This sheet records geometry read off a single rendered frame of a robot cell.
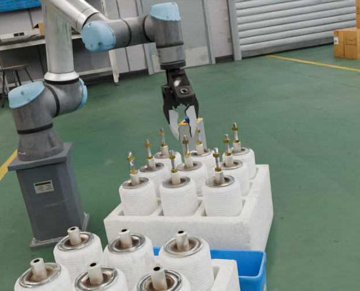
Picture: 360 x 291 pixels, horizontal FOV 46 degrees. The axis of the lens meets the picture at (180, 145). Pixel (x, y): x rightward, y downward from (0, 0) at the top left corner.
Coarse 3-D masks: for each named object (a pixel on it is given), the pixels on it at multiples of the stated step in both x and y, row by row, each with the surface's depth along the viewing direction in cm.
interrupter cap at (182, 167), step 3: (195, 162) 123; (198, 162) 123; (180, 165) 123; (183, 165) 123; (195, 165) 122; (198, 165) 120; (201, 165) 120; (180, 168) 120; (183, 168) 120; (186, 168) 121; (189, 168) 120; (192, 168) 119; (195, 168) 118; (198, 168) 119
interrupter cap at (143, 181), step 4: (128, 180) 117; (140, 180) 116; (144, 180) 115; (148, 180) 115; (124, 184) 115; (128, 184) 114; (140, 184) 113; (144, 184) 112; (128, 188) 112; (132, 188) 111; (136, 188) 111
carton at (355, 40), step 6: (348, 30) 455; (354, 30) 443; (348, 36) 452; (354, 36) 440; (348, 42) 454; (354, 42) 442; (348, 48) 456; (354, 48) 444; (348, 54) 459; (354, 54) 446
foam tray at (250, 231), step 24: (264, 168) 131; (264, 192) 124; (120, 216) 113; (144, 216) 111; (192, 216) 106; (240, 216) 102; (264, 216) 121; (216, 240) 103; (240, 240) 101; (264, 240) 119
